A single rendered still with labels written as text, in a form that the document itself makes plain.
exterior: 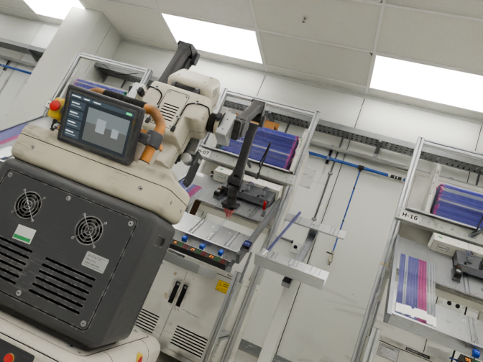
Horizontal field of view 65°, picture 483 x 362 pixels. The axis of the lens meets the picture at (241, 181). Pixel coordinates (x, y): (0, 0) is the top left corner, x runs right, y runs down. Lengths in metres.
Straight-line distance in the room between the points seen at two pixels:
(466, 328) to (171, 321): 1.54
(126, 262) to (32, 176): 0.41
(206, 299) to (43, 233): 1.35
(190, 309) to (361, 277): 2.03
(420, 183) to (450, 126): 1.82
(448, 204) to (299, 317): 1.93
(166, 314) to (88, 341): 1.34
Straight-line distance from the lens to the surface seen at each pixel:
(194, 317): 2.40
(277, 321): 2.03
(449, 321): 2.14
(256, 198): 2.46
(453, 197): 2.65
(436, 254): 2.55
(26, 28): 6.97
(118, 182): 1.17
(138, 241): 1.11
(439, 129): 4.53
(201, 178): 2.72
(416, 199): 2.79
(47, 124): 3.48
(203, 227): 2.21
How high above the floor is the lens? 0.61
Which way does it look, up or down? 14 degrees up
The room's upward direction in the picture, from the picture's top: 22 degrees clockwise
